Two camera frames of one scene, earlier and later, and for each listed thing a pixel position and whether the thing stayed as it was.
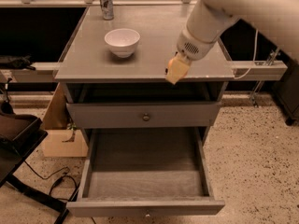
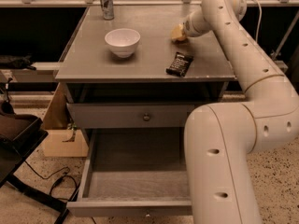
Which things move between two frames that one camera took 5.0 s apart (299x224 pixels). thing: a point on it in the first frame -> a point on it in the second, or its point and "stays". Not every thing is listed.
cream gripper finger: x=180 y=66 -> x=177 y=34
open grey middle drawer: x=145 y=172 stays
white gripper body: x=192 y=48 -> x=189 y=27
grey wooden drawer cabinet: x=109 y=94 stays
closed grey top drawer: x=144 y=114 stays
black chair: x=20 y=134 stays
